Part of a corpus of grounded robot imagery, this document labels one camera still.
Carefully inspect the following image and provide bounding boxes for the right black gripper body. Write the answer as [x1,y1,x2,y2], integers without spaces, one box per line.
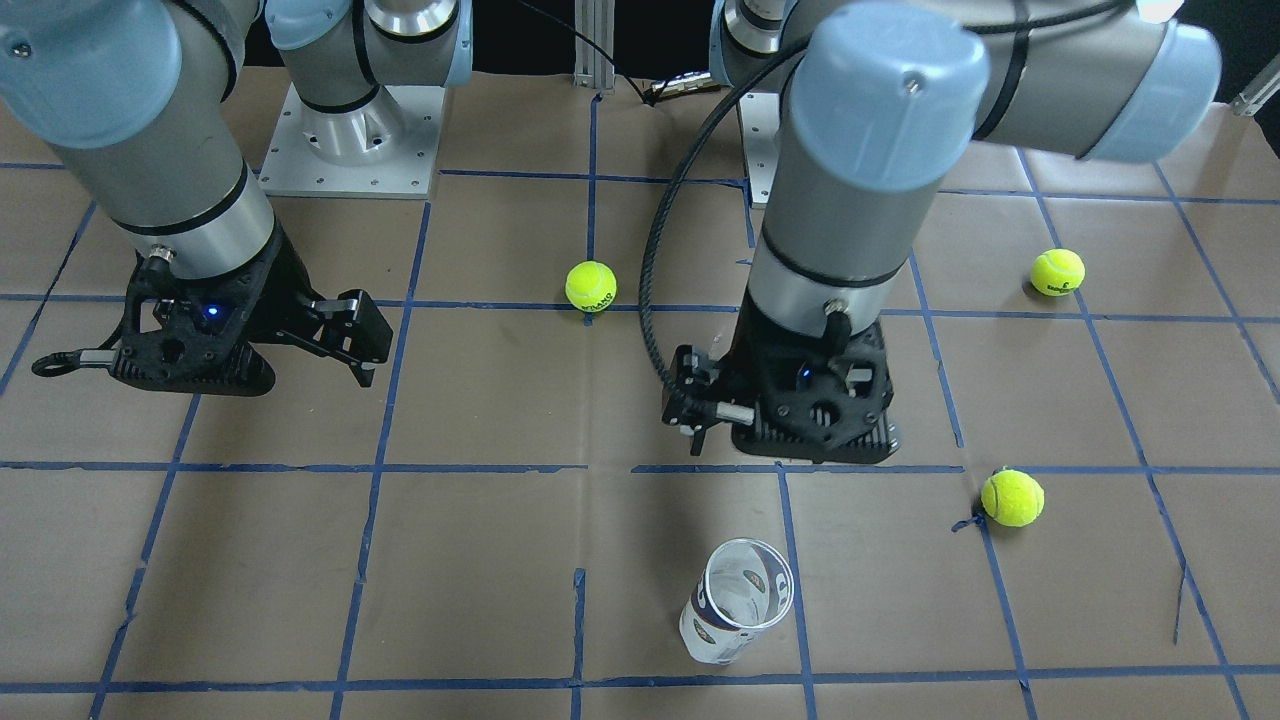
[108,225,321,397]

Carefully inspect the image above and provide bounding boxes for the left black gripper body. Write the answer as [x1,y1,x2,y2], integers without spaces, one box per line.
[730,300,899,465]

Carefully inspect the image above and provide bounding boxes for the clear tennis ball can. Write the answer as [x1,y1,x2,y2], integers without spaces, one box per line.
[678,538,795,665]

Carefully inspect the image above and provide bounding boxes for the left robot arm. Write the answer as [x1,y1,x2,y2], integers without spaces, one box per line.
[663,1,1222,464]

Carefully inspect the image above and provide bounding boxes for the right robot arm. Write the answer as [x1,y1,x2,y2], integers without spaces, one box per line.
[3,1,474,397]

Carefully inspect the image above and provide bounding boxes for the centre tennis ball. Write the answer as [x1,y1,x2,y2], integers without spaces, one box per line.
[564,260,618,313]

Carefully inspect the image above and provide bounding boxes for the tennis ball near front edge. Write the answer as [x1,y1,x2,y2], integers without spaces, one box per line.
[979,468,1044,528]

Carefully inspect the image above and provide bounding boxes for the tennis ball by base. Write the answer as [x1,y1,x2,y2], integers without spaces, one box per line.
[1029,249,1087,297]

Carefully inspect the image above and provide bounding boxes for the brown paper table cover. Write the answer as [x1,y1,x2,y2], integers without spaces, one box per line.
[1,76,1277,719]

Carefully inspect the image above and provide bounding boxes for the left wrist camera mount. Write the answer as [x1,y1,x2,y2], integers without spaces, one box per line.
[660,345,756,437]

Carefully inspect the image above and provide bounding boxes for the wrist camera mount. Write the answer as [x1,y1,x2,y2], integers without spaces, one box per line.
[660,345,756,437]
[300,290,394,372]

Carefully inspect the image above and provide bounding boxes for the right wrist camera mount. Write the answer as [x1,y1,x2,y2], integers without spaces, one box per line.
[300,290,394,372]

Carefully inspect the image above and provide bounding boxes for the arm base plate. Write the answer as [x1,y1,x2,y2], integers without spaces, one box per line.
[259,86,448,200]
[736,91,782,210]

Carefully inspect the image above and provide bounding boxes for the aluminium frame post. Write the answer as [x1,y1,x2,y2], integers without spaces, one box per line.
[573,0,616,94]

